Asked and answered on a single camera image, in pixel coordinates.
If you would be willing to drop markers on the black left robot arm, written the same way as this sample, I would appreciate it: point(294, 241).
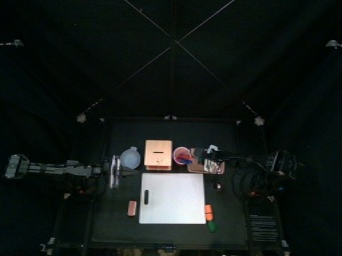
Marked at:
point(54, 169)

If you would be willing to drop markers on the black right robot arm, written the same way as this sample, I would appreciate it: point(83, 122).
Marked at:
point(281, 163)

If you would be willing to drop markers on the white cutting board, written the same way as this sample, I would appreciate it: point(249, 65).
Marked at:
point(174, 200)

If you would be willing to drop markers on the black printed label plate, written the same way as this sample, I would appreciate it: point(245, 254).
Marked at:
point(263, 228)

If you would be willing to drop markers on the light blue bowl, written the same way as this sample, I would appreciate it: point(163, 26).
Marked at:
point(130, 159)

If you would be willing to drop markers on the red plastic cup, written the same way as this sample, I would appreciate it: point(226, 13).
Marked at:
point(179, 154)

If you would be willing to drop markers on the wooden box with red face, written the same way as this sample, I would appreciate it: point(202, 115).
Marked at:
point(158, 153)

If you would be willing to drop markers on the salmon pink toy block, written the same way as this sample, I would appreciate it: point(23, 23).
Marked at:
point(132, 208)

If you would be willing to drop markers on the orange toy food piece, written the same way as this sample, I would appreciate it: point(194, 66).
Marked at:
point(209, 212)

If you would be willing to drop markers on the green toy food piece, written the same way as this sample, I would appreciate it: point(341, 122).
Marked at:
point(213, 227)

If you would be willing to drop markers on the black cloth backdrop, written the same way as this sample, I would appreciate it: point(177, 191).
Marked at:
point(88, 50)

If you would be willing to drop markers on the metal pole base bracket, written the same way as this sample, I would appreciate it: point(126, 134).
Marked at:
point(170, 117)

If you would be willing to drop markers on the metal table corner bracket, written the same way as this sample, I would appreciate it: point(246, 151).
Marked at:
point(48, 244)
point(285, 245)

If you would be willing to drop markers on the grey vertical frame pole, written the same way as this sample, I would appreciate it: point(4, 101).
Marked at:
point(171, 66)

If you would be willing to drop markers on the metal frame clamp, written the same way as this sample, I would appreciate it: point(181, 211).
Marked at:
point(16, 42)
point(333, 43)

